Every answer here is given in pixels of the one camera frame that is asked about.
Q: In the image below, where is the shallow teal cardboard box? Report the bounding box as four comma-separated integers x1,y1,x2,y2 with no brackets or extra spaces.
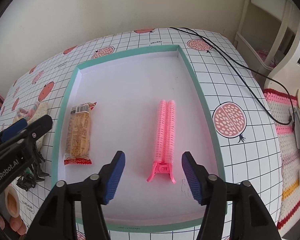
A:
51,44,227,233

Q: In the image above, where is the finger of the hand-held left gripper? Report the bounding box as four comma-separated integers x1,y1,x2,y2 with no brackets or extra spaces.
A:
17,115,53,143
0,118,28,143

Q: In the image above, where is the pastel rainbow hair tie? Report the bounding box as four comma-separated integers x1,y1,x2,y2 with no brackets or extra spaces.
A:
16,107,38,120

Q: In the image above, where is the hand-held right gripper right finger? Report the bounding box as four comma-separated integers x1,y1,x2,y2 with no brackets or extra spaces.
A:
181,151,282,240

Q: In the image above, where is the grey tablet stand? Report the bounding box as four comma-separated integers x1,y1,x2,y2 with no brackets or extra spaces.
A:
289,106,300,165

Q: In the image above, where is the cream lace scrunchie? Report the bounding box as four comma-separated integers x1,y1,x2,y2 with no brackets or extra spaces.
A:
12,101,49,148

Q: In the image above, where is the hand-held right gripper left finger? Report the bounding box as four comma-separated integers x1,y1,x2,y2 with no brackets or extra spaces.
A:
24,151,126,240

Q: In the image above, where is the striped crochet blanket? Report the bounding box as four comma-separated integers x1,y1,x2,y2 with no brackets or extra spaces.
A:
264,89,300,230

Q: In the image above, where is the black cable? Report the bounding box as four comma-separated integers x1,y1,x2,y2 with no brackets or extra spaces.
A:
176,27,294,126

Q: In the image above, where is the white wooden chair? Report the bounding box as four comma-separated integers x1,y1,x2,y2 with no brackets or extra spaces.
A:
234,0,300,90

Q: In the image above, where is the pink hair roller clip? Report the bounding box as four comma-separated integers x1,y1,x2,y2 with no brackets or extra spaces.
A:
147,99,177,183

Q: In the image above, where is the orange biscuit snack packet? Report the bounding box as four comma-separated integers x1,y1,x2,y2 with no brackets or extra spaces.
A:
64,102,97,165

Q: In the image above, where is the pink bedding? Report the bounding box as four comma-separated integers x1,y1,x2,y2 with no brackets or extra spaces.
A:
257,49,278,68

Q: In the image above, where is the black plastic toy figure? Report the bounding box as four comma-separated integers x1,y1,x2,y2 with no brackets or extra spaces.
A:
16,144,50,189

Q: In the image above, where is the person's left hand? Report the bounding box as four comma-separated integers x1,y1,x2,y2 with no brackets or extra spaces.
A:
0,186,28,237

